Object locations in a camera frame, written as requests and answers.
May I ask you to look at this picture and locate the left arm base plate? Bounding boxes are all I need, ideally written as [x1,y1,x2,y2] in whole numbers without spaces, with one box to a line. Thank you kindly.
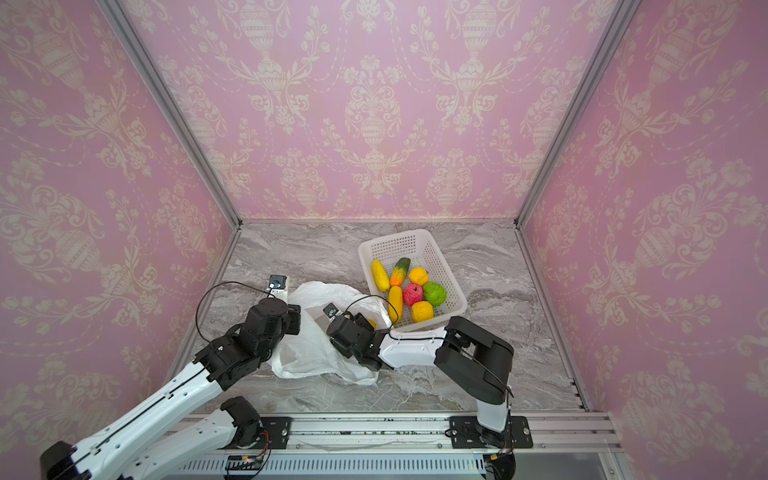
[256,416,293,450]

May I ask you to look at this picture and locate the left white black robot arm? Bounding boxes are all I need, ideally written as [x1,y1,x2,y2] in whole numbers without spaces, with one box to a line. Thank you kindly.
[39,297,301,479]

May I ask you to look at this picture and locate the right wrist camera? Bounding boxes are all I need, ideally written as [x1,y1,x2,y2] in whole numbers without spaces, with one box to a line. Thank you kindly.
[323,303,345,322]

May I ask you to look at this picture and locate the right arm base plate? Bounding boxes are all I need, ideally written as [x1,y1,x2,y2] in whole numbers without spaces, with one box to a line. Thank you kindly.
[444,415,534,450]

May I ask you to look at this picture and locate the green fruit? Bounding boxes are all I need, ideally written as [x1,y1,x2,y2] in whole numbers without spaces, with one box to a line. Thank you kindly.
[422,281,447,307]

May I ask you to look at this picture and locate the left aluminium corner post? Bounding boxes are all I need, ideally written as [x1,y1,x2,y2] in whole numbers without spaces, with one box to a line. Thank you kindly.
[96,0,242,230]

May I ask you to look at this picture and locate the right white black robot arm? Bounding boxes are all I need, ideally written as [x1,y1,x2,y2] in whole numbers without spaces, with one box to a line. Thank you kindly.
[326,312,514,451]

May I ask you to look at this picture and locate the yellow lemon fruit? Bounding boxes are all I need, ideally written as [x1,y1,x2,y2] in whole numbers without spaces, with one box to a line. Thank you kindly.
[408,267,430,286]

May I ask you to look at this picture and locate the red fruit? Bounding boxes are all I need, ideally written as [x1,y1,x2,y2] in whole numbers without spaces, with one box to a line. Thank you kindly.
[403,283,424,307]

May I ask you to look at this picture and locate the right aluminium corner post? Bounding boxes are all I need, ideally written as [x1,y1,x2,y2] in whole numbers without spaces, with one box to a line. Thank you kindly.
[515,0,641,231]

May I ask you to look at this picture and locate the long yellow banana toy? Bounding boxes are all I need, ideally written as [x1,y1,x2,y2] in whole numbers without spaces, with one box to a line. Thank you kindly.
[387,286,404,324]

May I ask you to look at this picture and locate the aluminium corner post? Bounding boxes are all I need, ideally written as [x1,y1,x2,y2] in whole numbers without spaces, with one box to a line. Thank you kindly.
[96,0,242,230]
[515,0,641,231]

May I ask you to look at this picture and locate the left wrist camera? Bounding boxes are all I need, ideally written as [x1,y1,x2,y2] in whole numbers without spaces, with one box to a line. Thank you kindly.
[268,274,289,301]

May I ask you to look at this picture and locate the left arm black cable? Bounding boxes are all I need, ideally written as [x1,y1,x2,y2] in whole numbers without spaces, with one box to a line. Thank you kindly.
[194,280,277,344]

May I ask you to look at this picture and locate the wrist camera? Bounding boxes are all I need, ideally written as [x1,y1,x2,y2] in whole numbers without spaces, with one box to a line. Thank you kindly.
[323,303,345,322]
[268,274,289,301]

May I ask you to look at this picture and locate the aluminium front rail frame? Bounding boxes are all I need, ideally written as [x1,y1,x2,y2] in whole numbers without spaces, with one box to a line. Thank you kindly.
[106,410,631,480]

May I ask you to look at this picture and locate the white plastic bag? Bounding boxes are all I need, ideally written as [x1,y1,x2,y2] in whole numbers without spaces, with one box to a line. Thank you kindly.
[268,281,391,386]

